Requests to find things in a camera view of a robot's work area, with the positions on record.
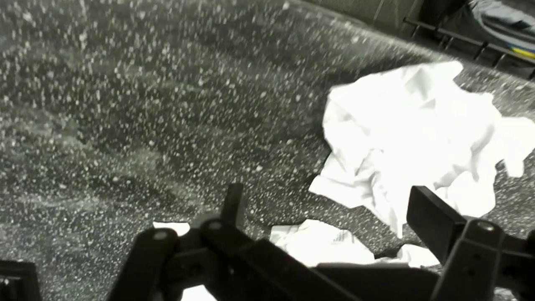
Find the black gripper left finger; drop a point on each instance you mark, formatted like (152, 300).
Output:
(233, 207)

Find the black grey backpack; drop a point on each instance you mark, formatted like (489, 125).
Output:
(498, 35)

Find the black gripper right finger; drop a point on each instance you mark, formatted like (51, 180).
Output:
(434, 222)

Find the white paper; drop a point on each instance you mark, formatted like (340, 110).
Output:
(416, 127)

